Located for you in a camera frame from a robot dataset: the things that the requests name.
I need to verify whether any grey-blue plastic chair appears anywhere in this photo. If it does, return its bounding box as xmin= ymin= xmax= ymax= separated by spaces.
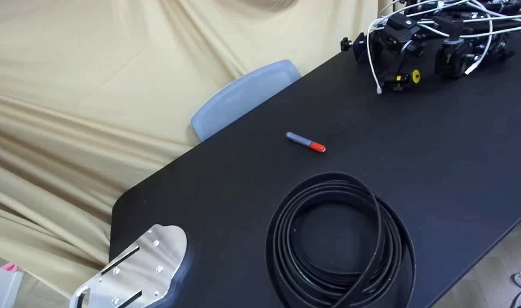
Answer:
xmin=191 ymin=57 xmax=304 ymax=143

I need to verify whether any beige cloth backdrop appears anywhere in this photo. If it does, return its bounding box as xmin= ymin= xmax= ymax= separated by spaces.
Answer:
xmin=0 ymin=0 xmax=384 ymax=299

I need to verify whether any coiled black strap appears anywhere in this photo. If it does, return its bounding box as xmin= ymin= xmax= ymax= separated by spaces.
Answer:
xmin=266 ymin=170 xmax=419 ymax=308

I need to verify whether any black camera mount equipment pile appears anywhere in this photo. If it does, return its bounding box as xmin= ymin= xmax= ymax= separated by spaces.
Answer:
xmin=340 ymin=0 xmax=516 ymax=93

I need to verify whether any white cable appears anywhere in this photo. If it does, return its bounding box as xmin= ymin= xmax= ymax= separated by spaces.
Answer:
xmin=365 ymin=0 xmax=521 ymax=95

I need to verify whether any white box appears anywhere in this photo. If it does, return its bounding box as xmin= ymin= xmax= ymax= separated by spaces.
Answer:
xmin=0 ymin=265 xmax=24 ymax=308

